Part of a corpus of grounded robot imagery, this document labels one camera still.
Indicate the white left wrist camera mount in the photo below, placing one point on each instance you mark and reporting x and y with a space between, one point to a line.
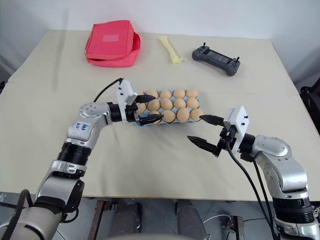
126 93

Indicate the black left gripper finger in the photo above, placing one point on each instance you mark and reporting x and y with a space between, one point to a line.
145 98
150 119

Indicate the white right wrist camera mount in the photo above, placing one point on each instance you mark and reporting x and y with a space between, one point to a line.
240 120

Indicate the dark rounded shape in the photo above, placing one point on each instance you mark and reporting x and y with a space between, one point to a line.
190 220
127 220

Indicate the black frame beside table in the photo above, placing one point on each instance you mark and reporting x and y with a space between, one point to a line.
311 100

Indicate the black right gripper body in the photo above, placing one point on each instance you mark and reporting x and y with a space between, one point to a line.
226 137

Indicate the pale yellow plastic bag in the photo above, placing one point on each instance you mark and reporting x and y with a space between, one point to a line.
169 48

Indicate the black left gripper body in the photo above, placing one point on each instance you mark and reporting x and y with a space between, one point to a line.
131 115

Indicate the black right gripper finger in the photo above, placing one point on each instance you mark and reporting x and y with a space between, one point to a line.
213 120
203 145

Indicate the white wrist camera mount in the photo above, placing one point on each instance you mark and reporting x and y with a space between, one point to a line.
240 120
126 93

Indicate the light blue egg carton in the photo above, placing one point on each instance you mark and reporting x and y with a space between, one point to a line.
172 123

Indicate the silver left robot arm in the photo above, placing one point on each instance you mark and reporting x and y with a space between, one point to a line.
82 127

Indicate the red fabric bag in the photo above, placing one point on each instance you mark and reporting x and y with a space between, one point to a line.
107 45

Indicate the grey handheld controller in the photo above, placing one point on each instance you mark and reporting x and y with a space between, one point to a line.
215 58

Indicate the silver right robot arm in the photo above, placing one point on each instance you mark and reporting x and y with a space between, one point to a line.
290 172

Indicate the brown egg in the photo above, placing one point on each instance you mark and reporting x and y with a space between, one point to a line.
166 103
192 92
155 113
196 115
153 92
192 102
165 93
154 105
142 108
179 93
179 103
169 116
183 115

